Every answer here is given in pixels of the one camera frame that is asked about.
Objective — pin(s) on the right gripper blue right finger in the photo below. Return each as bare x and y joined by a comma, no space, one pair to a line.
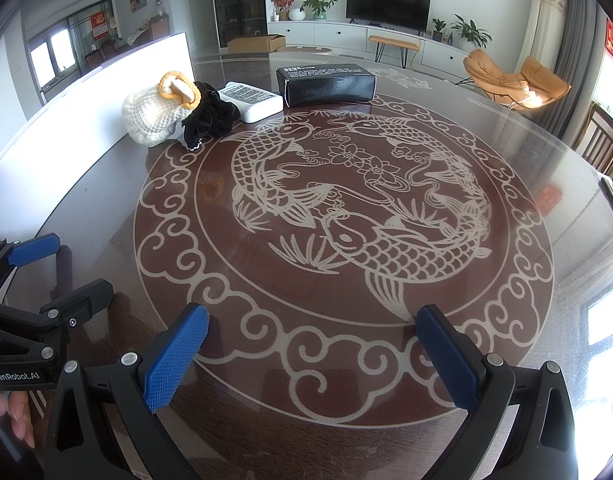
540,444

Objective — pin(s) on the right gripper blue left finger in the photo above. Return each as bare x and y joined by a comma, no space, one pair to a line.
80,439

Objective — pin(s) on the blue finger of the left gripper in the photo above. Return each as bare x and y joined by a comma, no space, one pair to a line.
14,255
63,315

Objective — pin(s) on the white lotion bottle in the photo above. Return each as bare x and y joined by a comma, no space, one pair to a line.
254,104

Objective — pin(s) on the black rectangular box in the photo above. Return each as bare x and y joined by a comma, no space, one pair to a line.
306,85

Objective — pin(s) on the person's left hand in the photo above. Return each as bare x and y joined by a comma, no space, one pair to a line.
16,406

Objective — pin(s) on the white knit pouch orange rim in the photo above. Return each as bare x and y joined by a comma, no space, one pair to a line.
151,116

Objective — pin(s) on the black velvet scrunchie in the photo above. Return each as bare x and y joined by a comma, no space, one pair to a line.
213,118

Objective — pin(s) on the wooden dining chair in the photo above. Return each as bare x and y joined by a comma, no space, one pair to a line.
595,140

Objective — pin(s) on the cardboard box on floor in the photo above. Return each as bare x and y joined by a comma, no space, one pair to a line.
256,44

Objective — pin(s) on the orange lounge chair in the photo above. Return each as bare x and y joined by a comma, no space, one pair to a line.
534,87

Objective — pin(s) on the red flower vase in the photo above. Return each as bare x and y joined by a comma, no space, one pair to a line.
283,8

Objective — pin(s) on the white tv cabinet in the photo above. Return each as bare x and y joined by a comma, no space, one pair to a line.
434,58

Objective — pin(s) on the green potted plant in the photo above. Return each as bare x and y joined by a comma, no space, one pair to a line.
319,8

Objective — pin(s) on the grey curtain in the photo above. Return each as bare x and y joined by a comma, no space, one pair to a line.
578,64

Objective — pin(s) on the small wooden bench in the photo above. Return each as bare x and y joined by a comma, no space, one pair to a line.
407,49

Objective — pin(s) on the leafy plant right of tv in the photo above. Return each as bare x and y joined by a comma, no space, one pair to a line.
471,37

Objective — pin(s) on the black flat television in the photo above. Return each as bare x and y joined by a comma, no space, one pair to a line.
412,14

